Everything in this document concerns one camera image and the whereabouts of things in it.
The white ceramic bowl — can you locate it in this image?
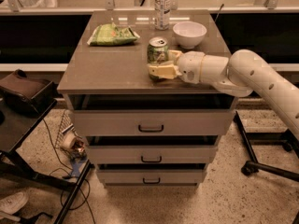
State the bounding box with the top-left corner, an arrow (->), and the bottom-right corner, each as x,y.
173,21 -> 207,49

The bottom grey drawer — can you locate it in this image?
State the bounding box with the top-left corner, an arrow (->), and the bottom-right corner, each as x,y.
97,170 -> 206,185

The top grey drawer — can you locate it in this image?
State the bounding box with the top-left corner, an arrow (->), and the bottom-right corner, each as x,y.
69,110 -> 235,136

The green chip bag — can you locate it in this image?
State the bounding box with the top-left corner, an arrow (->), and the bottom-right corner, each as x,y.
87,23 -> 139,46

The white sneaker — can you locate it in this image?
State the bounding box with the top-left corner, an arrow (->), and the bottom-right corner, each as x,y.
0,191 -> 29,214

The grey drawer cabinet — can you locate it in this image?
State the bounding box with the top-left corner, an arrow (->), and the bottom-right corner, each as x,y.
58,10 -> 237,174

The dark bag on table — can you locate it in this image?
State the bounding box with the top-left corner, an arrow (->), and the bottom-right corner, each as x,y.
0,69 -> 54,116

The black floor cable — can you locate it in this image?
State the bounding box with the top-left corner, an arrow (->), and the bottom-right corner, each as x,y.
41,119 -> 97,224

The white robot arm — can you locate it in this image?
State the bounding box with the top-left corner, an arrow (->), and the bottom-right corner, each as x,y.
148,49 -> 299,139

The wire basket with clutter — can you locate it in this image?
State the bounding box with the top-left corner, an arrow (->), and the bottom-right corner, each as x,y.
55,110 -> 86,160

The black chair base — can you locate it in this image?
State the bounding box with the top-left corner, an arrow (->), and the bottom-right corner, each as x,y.
234,113 -> 299,182

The grey drawer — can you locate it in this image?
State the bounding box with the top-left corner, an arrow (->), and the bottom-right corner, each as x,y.
69,110 -> 235,136
97,170 -> 206,185
86,145 -> 218,164

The green soda can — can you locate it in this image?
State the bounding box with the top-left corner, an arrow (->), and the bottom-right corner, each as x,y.
147,36 -> 168,80

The clear plastic water bottle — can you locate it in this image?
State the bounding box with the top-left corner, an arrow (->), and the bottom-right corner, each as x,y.
154,0 -> 171,30

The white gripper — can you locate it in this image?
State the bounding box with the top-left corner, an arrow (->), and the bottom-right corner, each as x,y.
148,49 -> 205,84

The middle grey drawer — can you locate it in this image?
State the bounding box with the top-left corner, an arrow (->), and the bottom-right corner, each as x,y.
86,145 -> 218,164

